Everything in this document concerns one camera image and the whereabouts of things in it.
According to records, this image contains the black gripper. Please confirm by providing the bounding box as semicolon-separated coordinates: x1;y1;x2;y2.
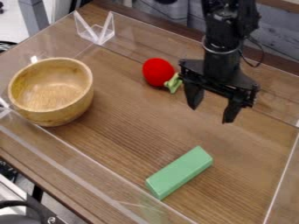
179;50;259;123

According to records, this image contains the red plush strawberry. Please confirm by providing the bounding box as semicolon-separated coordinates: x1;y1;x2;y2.
143;58;183;94

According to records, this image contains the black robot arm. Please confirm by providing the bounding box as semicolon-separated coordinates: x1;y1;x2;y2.
179;0;260;123

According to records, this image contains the green rectangular block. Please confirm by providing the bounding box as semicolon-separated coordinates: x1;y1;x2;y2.
144;146;214;200

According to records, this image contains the wooden bowl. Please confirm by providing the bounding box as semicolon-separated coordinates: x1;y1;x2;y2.
7;57;94;127

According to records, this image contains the grey table leg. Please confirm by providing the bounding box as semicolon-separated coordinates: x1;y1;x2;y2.
18;0;50;36

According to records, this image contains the clear acrylic corner bracket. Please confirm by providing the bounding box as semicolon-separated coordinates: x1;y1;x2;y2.
74;10;116;46

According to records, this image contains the clear acrylic enclosure wall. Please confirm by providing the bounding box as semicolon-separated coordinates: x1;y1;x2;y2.
0;104;196;224

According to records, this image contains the black clamp bracket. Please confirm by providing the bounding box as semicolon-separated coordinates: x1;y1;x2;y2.
24;195;68;224

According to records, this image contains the black cable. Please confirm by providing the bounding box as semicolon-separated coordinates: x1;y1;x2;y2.
0;199;40;224

